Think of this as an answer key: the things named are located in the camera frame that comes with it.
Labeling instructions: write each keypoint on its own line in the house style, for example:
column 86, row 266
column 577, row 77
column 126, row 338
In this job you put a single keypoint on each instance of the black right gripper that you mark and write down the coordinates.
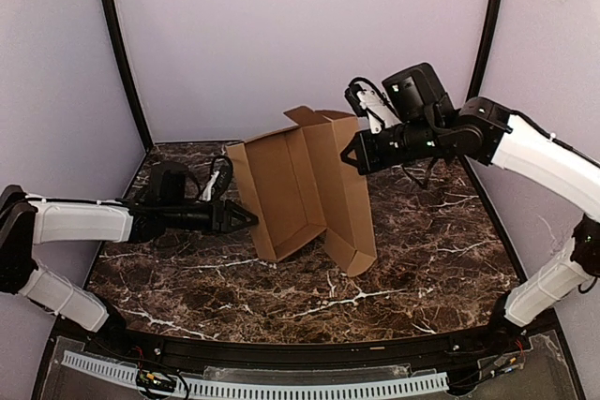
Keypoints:
column 364, row 152

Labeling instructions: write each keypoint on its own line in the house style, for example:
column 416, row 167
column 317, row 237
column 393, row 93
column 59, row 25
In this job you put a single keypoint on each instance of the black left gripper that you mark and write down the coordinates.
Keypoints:
column 220, row 216

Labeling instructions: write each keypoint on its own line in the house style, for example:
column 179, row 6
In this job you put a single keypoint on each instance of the brown cardboard box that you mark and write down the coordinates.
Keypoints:
column 295, row 182

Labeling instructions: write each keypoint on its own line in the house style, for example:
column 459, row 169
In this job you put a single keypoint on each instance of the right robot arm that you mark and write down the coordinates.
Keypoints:
column 412, row 118

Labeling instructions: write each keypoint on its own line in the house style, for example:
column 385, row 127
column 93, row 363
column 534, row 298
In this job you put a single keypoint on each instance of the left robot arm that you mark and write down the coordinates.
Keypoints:
column 173, row 199

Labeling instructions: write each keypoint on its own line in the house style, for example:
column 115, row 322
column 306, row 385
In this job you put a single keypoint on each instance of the small green circuit board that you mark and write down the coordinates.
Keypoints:
column 155, row 380

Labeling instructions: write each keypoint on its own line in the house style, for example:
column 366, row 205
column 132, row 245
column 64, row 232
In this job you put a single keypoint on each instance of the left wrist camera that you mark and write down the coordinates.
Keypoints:
column 211, row 188

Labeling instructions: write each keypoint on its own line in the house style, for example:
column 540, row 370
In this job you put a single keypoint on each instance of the right black frame post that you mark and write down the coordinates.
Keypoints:
column 484, row 49

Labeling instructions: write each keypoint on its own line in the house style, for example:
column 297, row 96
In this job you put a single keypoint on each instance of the black frame post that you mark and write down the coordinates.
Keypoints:
column 125, row 73
column 484, row 49

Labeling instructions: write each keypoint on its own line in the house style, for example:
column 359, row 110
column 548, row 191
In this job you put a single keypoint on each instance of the white slotted cable duct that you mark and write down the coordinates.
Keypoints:
column 390, row 382

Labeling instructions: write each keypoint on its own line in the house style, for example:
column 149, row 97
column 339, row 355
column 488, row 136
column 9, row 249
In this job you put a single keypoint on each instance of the black front rail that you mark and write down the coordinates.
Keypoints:
column 342, row 334

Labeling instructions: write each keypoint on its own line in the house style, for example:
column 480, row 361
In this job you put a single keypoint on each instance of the left black frame post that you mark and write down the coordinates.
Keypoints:
column 125, row 73

